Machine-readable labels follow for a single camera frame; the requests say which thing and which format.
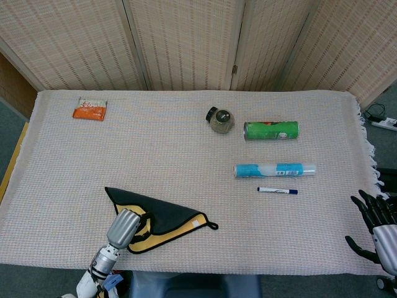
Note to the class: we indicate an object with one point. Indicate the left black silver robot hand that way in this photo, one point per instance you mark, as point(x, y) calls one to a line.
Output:
point(122, 228)

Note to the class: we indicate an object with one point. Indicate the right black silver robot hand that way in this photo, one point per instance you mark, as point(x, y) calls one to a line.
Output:
point(386, 245)

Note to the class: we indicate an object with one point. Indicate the yellow black-edged cloth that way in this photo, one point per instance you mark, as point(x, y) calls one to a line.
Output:
point(164, 214)

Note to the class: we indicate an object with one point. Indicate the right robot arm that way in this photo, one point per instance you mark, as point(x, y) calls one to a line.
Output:
point(387, 283)

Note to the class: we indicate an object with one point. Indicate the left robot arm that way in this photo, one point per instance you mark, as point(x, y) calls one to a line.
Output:
point(99, 262)

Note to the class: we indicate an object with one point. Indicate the blue white plastic bag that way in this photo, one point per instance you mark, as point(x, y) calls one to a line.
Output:
point(113, 282)

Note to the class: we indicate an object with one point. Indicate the white woven fringed tablecloth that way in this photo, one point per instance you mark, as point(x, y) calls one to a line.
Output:
point(155, 146)

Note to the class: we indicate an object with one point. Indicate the blue grey robot torso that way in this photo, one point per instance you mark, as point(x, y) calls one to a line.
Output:
point(192, 285)

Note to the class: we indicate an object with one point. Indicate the orange snack packet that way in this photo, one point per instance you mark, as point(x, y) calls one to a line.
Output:
point(90, 112)

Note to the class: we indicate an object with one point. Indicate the blue whiteboard marker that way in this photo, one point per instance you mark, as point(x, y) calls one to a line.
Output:
point(277, 191)

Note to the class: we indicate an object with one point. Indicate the white power strip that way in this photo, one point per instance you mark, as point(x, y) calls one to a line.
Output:
point(386, 123)

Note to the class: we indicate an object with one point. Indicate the blue cling film roll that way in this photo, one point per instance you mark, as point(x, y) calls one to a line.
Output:
point(273, 170)

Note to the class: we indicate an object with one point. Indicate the glass spice jar black lid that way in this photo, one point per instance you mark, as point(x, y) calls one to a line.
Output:
point(221, 122)

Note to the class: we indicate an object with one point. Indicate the green chip can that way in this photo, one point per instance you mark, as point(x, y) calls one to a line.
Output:
point(270, 131)

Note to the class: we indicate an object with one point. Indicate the brown wooden cabinet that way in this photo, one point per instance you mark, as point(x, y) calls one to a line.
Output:
point(14, 87)

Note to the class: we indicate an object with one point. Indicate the woven bamboo folding screen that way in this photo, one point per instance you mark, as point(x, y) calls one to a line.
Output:
point(186, 46)

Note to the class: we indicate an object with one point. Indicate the brass screen hinge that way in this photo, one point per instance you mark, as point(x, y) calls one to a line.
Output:
point(235, 69)

